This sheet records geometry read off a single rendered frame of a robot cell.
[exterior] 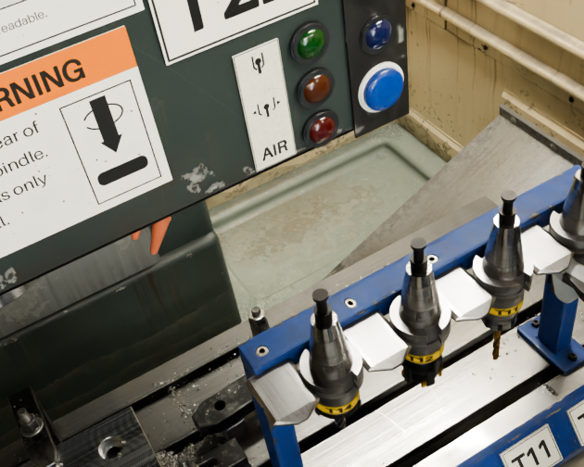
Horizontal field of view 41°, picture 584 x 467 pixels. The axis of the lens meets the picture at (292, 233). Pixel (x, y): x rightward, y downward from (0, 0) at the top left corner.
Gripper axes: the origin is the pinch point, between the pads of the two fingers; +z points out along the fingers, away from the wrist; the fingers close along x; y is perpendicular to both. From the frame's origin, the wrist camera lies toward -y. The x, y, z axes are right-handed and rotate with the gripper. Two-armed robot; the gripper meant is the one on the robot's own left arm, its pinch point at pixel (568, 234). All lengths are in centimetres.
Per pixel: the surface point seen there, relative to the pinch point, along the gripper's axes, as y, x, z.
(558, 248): -1.9, -4.0, -2.2
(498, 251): -6.4, -12.6, -1.8
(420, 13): 24, 42, 85
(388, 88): -36.9, -29.5, -7.3
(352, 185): 63, 21, 84
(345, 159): 60, 24, 90
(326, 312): -10.5, -33.0, -1.5
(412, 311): -4.6, -23.7, -2.0
